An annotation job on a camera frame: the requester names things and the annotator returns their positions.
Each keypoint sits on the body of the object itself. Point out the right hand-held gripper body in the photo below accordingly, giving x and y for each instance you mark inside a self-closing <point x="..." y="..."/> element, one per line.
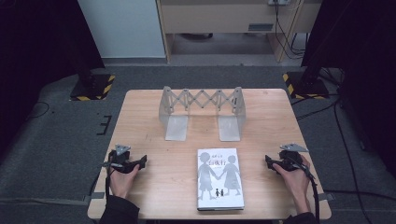
<point x="292" y="157"/>

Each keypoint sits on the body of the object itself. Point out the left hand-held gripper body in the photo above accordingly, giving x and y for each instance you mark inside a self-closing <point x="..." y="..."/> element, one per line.
<point x="119" y="159"/>

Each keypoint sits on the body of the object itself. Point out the white book with grey silhouettes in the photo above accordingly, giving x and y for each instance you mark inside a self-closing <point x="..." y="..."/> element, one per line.
<point x="219" y="179"/>

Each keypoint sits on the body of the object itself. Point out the extendable metal bookend rack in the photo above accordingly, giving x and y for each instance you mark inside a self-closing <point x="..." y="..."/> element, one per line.
<point x="202" y="104"/>

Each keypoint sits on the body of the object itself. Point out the person's left hand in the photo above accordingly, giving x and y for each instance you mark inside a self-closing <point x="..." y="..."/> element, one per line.
<point x="122" y="182"/>

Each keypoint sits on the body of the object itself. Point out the person's right hand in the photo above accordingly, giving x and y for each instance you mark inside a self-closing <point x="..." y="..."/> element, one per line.
<point x="294" y="183"/>

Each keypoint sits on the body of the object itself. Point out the grey tape strip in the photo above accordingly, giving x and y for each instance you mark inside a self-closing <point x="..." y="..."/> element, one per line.
<point x="96" y="196"/>
<point x="327" y="196"/>

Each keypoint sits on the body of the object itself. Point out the black stand base yellow stripes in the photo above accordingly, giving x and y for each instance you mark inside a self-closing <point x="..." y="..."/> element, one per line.
<point x="93" y="88"/>
<point x="306" y="87"/>

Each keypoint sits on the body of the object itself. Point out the black curtain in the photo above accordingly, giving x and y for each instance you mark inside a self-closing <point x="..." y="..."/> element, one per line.
<point x="367" y="62"/>
<point x="37" y="62"/>

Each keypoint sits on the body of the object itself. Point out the white panel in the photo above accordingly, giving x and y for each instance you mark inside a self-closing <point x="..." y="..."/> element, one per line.
<point x="124" y="28"/>

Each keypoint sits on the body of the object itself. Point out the light wooden desk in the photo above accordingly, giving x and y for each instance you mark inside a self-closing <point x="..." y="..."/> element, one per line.
<point x="218" y="17"/>

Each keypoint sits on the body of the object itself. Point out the white power strip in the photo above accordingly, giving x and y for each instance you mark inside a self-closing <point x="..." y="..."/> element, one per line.
<point x="278" y="2"/>

